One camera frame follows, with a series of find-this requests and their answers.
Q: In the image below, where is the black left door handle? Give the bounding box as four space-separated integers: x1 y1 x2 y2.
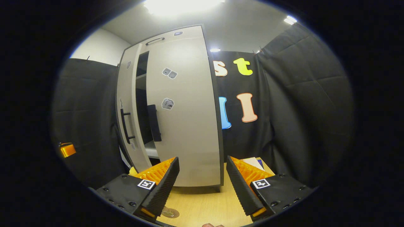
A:
120 108 136 145

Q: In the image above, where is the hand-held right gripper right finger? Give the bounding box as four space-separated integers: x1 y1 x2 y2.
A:
226 156 317 222

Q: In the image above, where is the white paper booklet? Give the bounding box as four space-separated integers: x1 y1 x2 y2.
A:
241 157 261 171

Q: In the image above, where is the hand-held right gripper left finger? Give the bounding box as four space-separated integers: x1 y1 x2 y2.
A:
95 157 180 223

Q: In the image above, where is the black backdrop cloth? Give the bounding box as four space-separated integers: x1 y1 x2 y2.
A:
210 50 275 164

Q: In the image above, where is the black door handle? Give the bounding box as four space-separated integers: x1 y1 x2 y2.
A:
120 108 136 145
147 104 162 142

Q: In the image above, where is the white and grey cabinet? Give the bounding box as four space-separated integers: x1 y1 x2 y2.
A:
116 24 225 193

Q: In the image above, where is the black right door handle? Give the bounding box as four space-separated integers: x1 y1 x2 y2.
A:
147 104 162 142

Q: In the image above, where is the white cabinet door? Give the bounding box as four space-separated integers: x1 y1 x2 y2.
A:
146 37 221 187
116 44 152 173

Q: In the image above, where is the dark quilted panel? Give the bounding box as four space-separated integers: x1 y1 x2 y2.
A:
52 58 127 189
256 23 355 189

